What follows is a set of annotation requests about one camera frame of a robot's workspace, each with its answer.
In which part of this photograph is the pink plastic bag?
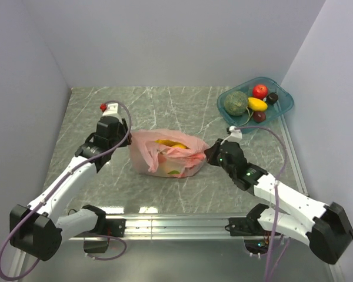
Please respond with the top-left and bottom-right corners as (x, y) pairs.
(129, 129), (209, 178)

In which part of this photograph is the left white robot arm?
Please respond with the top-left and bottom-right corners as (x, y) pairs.
(9, 116), (131, 261)

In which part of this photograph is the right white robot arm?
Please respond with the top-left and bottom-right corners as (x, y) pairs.
(204, 139), (353, 265)

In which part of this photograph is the yellow mango in bag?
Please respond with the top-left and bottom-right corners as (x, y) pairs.
(171, 143), (188, 149)

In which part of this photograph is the yellow banana in bag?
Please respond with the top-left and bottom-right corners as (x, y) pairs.
(155, 139), (177, 147)

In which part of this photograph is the dark red plum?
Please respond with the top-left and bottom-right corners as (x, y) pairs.
(252, 111), (267, 123)

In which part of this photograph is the green netted melon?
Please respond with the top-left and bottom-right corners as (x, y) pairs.
(224, 91), (248, 116)

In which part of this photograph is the yellow mango in tray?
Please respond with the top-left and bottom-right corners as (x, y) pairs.
(248, 97), (268, 112)

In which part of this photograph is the red apple in tray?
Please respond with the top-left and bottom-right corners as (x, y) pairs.
(252, 84), (268, 100)

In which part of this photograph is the dark purple mangosteen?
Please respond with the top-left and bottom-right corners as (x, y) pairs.
(266, 92), (279, 105)

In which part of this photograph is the teal plastic tray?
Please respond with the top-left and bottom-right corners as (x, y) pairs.
(217, 77), (294, 133)

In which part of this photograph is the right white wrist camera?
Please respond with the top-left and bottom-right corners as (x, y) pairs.
(221, 126), (242, 145)

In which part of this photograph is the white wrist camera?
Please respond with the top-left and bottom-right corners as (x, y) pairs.
(221, 126), (242, 145)
(99, 103), (120, 119)

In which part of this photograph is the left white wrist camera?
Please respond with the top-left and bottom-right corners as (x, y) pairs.
(99, 103), (120, 119)

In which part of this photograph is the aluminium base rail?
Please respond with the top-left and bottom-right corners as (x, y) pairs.
(5, 213), (347, 282)

